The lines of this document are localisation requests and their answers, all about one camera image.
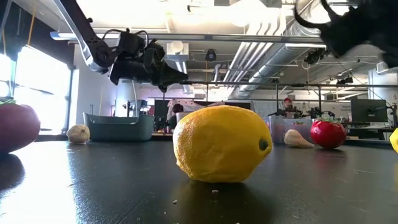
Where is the black partition panel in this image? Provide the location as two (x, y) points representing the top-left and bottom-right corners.
(223, 101), (252, 110)

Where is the black computer monitor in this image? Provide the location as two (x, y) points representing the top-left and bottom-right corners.
(351, 98), (389, 123)

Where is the beige garlic bulb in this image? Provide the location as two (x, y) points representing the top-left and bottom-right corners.
(284, 129), (315, 149)
(66, 124), (91, 144)

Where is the white plastic basket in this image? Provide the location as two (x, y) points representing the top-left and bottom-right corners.
(175, 111), (195, 124)

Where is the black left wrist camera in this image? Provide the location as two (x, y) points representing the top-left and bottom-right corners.
(144, 42), (165, 68)

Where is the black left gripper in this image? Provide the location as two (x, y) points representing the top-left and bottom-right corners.
(108, 57), (189, 93)

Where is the white hanging cloth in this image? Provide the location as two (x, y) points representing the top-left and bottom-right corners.
(167, 99), (225, 113)

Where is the grey overhead frame bar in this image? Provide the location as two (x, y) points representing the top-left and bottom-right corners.
(49, 30), (324, 44)

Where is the red tomato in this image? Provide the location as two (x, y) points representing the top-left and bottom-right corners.
(310, 118), (347, 150)
(0, 101), (41, 154)

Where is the black ceiling equipment cluster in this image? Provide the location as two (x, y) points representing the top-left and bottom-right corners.
(303, 47), (329, 65)

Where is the black metal rack frame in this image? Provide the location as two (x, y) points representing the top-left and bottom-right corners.
(180, 80), (398, 118)

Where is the white wall air unit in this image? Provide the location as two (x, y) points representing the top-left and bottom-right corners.
(376, 61), (398, 75)

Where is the white ceiling unit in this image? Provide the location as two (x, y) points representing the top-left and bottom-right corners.
(166, 40), (190, 63)

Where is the person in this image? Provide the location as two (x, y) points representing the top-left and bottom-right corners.
(277, 97), (302, 118)
(167, 103), (185, 130)

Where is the yellow lemon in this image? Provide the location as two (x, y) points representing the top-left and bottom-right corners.
(389, 127), (398, 154)
(172, 105), (274, 184)

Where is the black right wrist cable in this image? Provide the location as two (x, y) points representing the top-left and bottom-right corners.
(294, 0), (331, 31)

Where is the clear plastic basket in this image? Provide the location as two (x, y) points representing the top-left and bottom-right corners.
(264, 115), (315, 144)

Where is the grey-green plastic basket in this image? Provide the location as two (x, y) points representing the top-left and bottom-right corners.
(82, 112), (155, 142)

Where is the silver ceiling duct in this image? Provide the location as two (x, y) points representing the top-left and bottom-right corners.
(229, 0), (330, 100)

